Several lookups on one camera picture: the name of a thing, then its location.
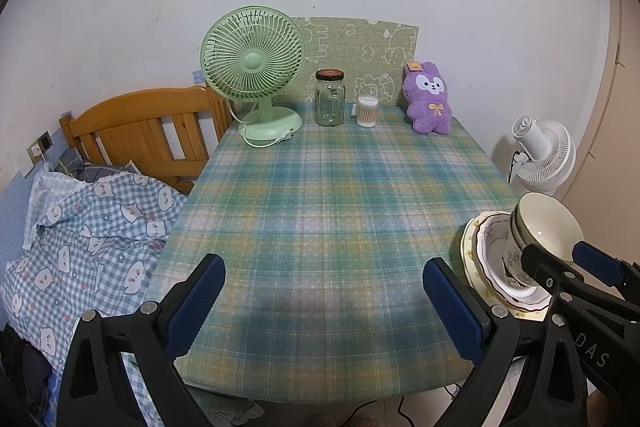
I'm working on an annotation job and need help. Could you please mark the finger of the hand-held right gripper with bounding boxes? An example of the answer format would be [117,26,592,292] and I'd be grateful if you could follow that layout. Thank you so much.
[520,243,640,323]
[572,241,640,290]

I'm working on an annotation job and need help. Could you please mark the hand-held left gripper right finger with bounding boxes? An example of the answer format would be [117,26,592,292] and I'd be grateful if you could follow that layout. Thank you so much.
[422,257,590,427]

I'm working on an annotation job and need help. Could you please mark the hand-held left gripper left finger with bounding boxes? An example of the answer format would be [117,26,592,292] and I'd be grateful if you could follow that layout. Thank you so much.
[59,253,227,427]

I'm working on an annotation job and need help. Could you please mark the large round yellow floral plate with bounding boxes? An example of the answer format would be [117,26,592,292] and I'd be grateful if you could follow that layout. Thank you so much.
[460,217,551,324]

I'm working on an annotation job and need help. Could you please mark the scalloped yellow floral plate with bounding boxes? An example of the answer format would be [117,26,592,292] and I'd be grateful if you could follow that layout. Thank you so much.
[467,216,548,318]

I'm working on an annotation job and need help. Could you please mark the small white red-flower plate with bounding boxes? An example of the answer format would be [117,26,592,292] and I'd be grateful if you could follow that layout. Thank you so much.
[475,213,550,314]

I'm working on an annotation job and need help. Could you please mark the white standing fan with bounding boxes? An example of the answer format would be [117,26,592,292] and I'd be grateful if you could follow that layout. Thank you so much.
[509,117,577,195]

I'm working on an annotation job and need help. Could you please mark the blue checked printed blanket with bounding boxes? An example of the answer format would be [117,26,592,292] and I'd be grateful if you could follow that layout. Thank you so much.
[0,164,211,427]

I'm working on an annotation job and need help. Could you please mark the beige door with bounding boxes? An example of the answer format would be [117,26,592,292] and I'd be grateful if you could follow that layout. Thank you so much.
[560,0,640,268]

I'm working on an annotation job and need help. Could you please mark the green plaid tablecloth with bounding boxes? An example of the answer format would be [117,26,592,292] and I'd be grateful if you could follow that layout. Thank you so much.
[145,101,546,405]

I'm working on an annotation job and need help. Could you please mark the dark plaid cloth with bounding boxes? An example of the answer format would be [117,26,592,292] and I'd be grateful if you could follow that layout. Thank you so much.
[55,150,141,183]

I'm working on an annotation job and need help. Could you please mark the dark clothes pile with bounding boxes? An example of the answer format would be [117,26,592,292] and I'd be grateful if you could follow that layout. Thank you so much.
[0,327,53,418]

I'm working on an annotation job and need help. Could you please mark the wooden bed headboard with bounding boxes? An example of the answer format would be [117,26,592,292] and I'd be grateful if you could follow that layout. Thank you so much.
[59,86,233,195]

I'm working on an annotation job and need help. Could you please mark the purple plush toy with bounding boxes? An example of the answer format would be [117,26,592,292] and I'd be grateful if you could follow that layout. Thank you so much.
[403,60,454,137]

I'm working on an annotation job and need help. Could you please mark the cotton swab container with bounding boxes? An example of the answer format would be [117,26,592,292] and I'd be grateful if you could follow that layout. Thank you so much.
[356,96,380,129]

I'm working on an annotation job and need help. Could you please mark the glass jar with brown lid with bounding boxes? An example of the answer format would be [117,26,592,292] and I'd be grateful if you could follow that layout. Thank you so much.
[314,69,346,127]

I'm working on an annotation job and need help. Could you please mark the green desk fan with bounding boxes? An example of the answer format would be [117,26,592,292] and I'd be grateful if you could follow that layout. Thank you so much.
[200,6,306,147]

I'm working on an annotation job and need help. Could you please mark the black fan cable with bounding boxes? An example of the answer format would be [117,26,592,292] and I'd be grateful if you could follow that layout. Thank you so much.
[507,150,523,185]

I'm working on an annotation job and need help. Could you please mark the black floor cable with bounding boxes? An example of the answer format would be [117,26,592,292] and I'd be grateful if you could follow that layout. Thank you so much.
[345,394,416,427]

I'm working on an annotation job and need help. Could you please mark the white fan cable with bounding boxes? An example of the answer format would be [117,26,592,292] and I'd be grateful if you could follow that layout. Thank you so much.
[227,100,296,150]

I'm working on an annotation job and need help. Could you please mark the green patterned wall mat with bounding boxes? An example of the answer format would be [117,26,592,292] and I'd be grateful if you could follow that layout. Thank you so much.
[277,17,420,105]

